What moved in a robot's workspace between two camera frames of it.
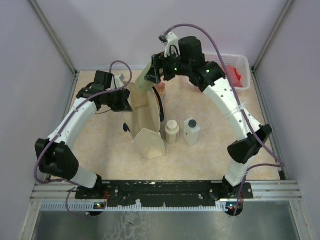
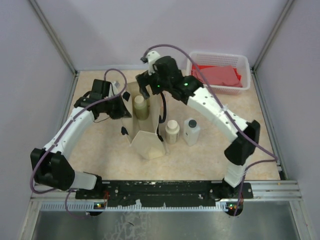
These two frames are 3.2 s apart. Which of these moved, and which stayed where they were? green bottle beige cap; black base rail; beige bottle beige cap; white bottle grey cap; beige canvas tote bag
Moved: green bottle beige cap
Stayed: white bottle grey cap; beige canvas tote bag; beige bottle beige cap; black base rail
